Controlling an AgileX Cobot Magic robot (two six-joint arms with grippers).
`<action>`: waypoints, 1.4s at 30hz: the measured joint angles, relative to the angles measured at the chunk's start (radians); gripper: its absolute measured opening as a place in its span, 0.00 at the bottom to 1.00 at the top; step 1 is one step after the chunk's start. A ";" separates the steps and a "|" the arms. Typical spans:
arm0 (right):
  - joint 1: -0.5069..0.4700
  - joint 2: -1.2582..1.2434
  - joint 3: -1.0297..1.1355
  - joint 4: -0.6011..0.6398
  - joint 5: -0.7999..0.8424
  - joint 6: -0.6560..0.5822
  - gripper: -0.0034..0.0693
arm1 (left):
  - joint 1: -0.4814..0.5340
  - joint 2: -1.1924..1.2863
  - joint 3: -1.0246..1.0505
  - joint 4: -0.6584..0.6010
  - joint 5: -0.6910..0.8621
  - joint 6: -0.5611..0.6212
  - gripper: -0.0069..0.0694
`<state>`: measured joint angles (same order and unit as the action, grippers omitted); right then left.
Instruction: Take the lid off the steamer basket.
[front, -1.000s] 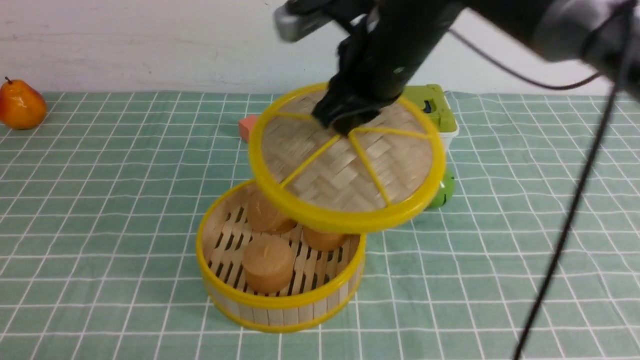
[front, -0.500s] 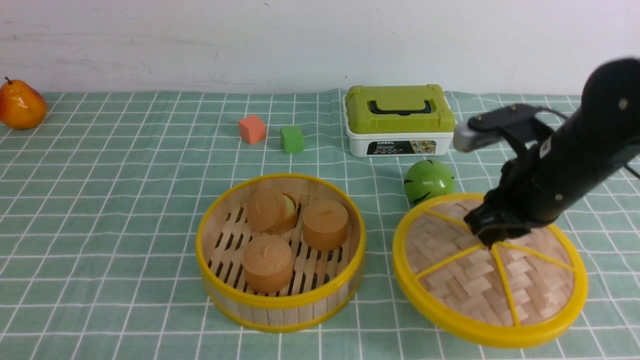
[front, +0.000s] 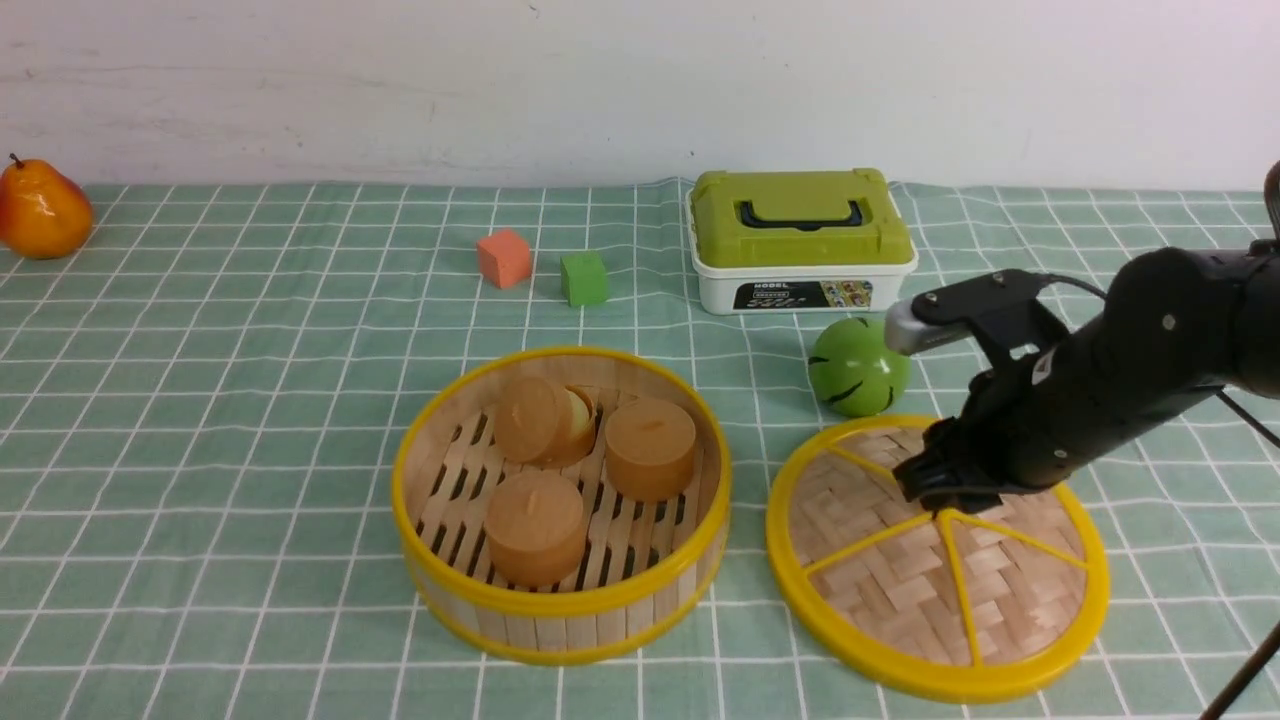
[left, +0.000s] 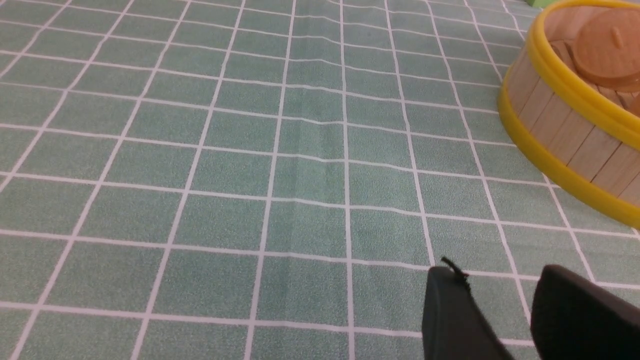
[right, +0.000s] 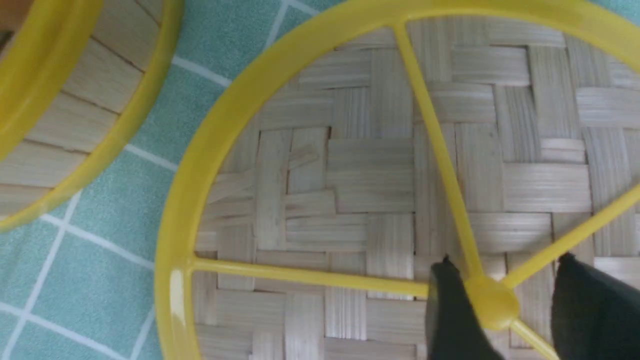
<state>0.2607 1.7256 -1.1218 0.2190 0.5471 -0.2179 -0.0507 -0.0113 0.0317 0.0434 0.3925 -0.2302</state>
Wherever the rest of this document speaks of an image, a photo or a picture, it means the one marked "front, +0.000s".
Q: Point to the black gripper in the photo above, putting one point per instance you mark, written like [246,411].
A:
[1029,429]

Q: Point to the yellow woven steamer lid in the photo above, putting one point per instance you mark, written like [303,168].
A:
[968,609]

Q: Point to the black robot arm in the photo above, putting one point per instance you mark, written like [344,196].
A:
[1177,326]

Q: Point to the yellow bamboo steamer basket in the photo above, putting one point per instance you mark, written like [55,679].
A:
[646,564]

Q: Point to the green toy watermelon ball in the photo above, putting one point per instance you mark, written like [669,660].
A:
[852,370]

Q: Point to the green lidded white storage box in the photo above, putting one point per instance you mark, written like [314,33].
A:
[804,241]

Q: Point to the brown toy bun right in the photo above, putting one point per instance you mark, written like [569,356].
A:
[650,449]

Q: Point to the brown toy bun tilted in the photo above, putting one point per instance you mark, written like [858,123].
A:
[544,424]

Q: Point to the green foam cube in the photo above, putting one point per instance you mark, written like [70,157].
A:
[584,278]

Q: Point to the orange foam cube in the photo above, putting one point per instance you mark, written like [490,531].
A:
[504,258]

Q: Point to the green checkered tablecloth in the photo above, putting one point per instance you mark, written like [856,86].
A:
[200,410]

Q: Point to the orange toy pear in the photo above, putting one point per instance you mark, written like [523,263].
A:
[44,215]

